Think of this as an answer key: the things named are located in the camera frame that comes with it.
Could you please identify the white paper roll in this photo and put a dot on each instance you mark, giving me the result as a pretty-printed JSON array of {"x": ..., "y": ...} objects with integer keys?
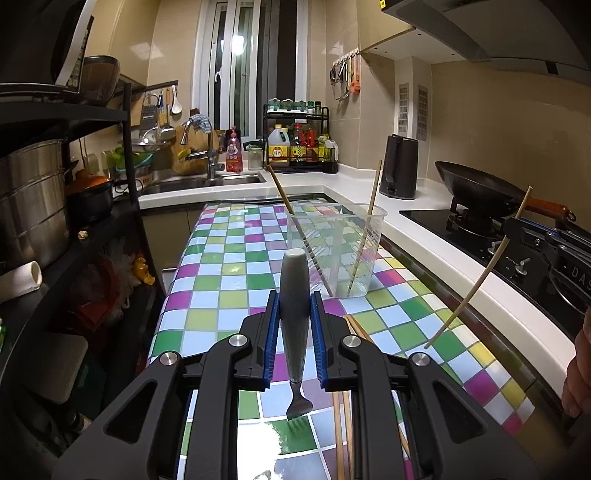
[{"x": 20, "y": 281}]

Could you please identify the black spice rack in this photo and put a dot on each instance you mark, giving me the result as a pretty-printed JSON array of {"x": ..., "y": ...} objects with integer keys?
[{"x": 312, "y": 148}]

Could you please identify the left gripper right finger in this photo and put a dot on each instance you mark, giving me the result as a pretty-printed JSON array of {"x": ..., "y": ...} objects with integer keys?
[{"x": 410, "y": 415}]

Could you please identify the chrome kitchen faucet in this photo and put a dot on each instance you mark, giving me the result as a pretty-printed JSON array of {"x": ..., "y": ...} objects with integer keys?
[{"x": 198, "y": 152}]

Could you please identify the range hood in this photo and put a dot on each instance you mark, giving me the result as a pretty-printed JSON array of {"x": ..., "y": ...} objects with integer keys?
[{"x": 544, "y": 37}]

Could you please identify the hanging utensils on wall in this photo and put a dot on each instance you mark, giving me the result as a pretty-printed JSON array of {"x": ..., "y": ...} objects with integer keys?
[{"x": 345, "y": 76}]

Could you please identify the brown bowl on shelf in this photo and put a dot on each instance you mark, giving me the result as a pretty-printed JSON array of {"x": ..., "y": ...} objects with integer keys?
[{"x": 100, "y": 74}]

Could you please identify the person's right hand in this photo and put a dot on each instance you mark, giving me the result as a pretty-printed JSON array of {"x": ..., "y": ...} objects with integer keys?
[{"x": 576, "y": 395}]

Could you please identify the glass jar by sink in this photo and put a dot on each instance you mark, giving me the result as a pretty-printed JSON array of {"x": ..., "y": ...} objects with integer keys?
[{"x": 254, "y": 157}]

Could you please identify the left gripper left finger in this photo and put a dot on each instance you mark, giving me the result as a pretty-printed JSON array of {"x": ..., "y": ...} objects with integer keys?
[{"x": 179, "y": 410}]

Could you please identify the black metal shelf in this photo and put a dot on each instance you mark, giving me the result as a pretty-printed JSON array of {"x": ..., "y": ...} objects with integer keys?
[{"x": 79, "y": 295}]

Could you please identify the steel sink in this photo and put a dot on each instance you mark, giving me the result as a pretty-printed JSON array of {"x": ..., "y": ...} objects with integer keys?
[{"x": 196, "y": 182}]

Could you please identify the orange lidded pot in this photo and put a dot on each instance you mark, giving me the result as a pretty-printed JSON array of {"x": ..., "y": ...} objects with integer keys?
[{"x": 88, "y": 194}]

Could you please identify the grey handled spoon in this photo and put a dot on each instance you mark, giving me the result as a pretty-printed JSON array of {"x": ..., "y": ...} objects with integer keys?
[{"x": 295, "y": 312}]

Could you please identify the black wok orange handle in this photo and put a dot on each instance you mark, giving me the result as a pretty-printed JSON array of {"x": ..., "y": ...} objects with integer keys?
[{"x": 480, "y": 191}]

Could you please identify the yellow label oil jug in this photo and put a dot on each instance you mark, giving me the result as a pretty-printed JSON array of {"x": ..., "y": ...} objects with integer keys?
[{"x": 278, "y": 147}]

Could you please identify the microwave oven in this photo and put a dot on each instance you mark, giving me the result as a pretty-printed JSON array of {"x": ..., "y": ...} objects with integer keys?
[{"x": 41, "y": 41}]

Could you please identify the red dish soap bottle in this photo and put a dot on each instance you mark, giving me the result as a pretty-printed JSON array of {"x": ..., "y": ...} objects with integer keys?
[{"x": 234, "y": 153}]

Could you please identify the clear plastic measuring cup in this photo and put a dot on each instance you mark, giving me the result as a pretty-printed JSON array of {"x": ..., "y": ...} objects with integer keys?
[{"x": 335, "y": 231}]

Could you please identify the stainless steel stock pot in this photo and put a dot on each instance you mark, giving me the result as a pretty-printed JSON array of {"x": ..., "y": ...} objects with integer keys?
[{"x": 33, "y": 221}]

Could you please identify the black electric kettle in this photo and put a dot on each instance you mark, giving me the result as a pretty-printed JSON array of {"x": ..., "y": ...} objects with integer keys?
[{"x": 400, "y": 170}]

